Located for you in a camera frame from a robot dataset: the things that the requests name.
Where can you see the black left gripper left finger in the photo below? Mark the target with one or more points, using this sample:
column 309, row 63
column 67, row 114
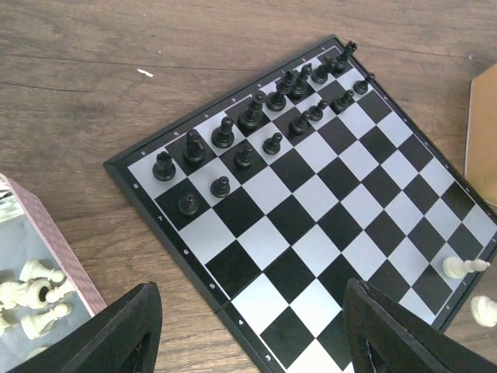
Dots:
column 123, row 337

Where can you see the yellow empty tin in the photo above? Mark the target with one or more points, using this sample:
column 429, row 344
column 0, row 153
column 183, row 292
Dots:
column 480, row 154

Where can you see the black chess pieces row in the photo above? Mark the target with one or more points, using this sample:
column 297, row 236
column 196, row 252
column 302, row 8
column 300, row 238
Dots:
column 267, row 152

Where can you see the pink tin with pieces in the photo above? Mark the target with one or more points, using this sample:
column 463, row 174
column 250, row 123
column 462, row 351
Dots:
column 46, row 293

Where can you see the white chess piece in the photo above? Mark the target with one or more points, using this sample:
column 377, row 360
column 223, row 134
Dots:
column 483, row 310
column 457, row 268

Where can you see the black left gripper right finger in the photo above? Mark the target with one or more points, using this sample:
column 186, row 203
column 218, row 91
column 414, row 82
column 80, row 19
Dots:
column 386, row 337

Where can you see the black grey chess board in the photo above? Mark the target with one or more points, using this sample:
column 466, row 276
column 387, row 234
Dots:
column 277, row 282

